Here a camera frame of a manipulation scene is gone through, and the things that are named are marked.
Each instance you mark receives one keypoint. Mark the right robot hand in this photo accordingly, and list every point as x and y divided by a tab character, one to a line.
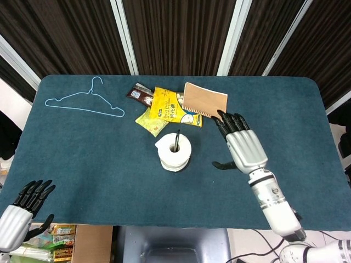
245	149

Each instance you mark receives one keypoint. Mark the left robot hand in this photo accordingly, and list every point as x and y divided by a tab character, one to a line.
13	227

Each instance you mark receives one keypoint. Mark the white toilet paper roll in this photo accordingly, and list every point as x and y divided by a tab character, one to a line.
164	153

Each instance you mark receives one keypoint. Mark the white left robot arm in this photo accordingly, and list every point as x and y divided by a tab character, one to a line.
3	257

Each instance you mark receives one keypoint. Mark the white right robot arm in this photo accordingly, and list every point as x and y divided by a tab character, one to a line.
277	208

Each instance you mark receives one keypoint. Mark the white rolled paper bundle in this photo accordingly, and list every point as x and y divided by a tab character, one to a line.
31	253

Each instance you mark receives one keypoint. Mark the brown spiral notebook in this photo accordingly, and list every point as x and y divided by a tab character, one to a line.
205	98

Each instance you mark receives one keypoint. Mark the brown cardboard box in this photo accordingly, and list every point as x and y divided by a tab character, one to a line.
93	243

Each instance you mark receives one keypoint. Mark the large yellow snack bag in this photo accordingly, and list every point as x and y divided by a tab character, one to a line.
167	107

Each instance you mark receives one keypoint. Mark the black chair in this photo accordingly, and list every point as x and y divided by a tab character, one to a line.
8	134
342	131

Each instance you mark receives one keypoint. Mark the small yellow packet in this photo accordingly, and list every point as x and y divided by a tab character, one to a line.
152	123

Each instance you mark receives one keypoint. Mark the teal felt table cover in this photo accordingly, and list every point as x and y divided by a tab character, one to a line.
109	164

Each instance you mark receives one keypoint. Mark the grey robot torso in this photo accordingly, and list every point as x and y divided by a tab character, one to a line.
172	243

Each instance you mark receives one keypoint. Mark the brown snack packet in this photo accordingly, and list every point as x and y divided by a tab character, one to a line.
138	96

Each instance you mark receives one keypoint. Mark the white partition frame post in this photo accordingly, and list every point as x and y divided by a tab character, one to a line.
283	38
124	38
229	38
340	102
19	64

